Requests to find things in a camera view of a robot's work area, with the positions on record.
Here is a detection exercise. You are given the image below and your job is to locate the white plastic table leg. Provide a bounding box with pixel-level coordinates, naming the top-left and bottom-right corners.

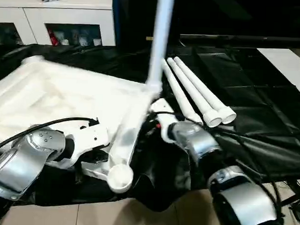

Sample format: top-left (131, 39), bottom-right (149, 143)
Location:
top-left (145, 0), bottom-right (176, 97)
top-left (159, 58), bottom-right (206, 126)
top-left (164, 57), bottom-right (225, 128)
top-left (171, 56), bottom-right (239, 125)

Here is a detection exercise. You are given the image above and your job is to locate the white plastic table top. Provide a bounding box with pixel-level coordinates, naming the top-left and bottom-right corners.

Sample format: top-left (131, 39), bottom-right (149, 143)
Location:
top-left (0, 54), bottom-right (165, 196)

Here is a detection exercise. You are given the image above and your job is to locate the black plastic mat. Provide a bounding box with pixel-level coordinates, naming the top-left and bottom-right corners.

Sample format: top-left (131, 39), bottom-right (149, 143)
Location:
top-left (0, 36), bottom-right (300, 219)

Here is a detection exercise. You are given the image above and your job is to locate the black bar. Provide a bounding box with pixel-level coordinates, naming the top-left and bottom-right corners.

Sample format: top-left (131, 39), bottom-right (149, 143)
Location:
top-left (179, 32), bottom-right (300, 49)

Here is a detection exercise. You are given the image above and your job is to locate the red bottle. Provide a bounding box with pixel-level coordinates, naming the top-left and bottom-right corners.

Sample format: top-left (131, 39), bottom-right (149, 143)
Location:
top-left (47, 30), bottom-right (59, 46)

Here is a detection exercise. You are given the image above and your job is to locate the white cabinet with glass doors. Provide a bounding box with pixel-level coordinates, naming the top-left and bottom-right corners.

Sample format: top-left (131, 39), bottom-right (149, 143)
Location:
top-left (0, 0), bottom-right (118, 50)

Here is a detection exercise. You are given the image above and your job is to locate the black stand foot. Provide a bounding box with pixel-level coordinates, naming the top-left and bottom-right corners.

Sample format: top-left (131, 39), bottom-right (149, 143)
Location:
top-left (283, 190), bottom-right (300, 209)

